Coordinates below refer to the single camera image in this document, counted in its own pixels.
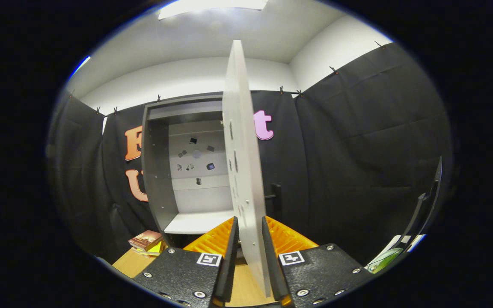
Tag row of black cloth clips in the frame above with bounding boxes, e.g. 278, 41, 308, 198
69, 41, 384, 115

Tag wide ceiling light panel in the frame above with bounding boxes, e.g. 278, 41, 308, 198
158, 0, 268, 21

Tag black backdrop cloth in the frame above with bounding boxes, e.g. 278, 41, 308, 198
48, 42, 452, 266

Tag narrow ceiling light strip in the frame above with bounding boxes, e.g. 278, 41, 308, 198
70, 56, 91, 78

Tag green white object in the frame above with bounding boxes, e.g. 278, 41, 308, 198
366, 234, 427, 274

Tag black door handle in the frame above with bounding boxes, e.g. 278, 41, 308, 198
265, 183, 282, 221

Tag dark grey shoe cabinet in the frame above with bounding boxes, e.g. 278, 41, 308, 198
141, 94, 236, 249

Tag brown book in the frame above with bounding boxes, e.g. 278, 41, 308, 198
128, 230, 163, 251

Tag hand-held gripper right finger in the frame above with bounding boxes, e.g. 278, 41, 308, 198
261, 216, 375, 308

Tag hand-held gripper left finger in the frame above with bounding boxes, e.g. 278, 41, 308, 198
132, 216, 240, 308

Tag beige shoe cabinet door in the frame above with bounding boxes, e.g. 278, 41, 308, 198
222, 40, 271, 298

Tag yellow book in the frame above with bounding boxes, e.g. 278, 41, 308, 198
144, 240, 166, 257

